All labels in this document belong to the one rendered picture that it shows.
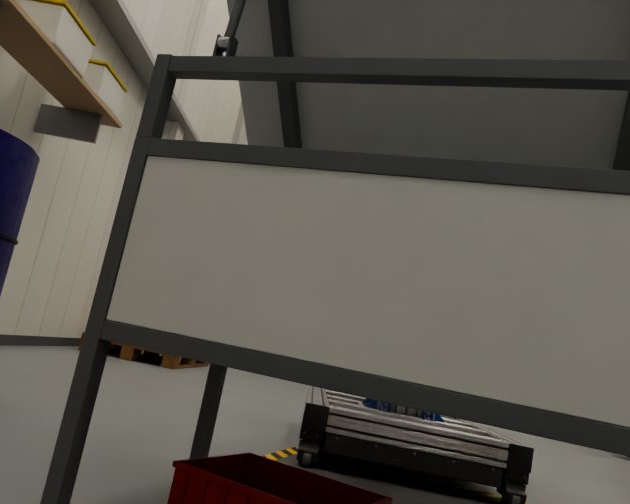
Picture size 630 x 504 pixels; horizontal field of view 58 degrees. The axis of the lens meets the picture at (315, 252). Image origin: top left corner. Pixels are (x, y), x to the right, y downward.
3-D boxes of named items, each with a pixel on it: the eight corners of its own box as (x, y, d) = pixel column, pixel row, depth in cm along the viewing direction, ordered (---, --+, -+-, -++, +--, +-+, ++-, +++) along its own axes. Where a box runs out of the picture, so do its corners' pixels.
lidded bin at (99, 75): (73, 112, 443) (81, 81, 447) (120, 121, 441) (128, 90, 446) (46, 85, 398) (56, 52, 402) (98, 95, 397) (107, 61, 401)
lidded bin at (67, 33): (29, 70, 376) (40, 33, 380) (86, 80, 375) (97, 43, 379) (-11, 30, 330) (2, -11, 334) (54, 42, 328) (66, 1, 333)
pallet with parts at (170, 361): (126, 349, 665) (134, 315, 672) (208, 366, 662) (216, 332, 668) (75, 349, 524) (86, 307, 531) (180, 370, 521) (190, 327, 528)
